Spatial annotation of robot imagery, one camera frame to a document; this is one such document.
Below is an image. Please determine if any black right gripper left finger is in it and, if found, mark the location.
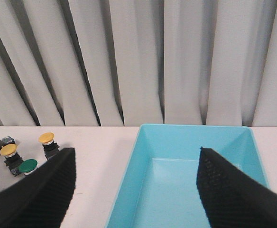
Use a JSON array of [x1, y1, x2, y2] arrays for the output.
[[0, 148, 76, 228]]

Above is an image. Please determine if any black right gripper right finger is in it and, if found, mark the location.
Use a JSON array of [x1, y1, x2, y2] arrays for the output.
[[196, 147, 277, 228]]

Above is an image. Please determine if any yellow push button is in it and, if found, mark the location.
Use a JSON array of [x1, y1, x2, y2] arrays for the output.
[[0, 144, 23, 176], [38, 132, 59, 160]]

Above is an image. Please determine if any light blue plastic box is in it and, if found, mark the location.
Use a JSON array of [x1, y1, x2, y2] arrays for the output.
[[106, 124, 269, 228]]

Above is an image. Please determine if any right green push button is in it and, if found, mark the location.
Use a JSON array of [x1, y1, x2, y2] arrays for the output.
[[19, 159, 38, 175]]

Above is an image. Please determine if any grey pleated curtain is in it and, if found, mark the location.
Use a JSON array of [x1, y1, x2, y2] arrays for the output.
[[0, 0, 277, 127]]

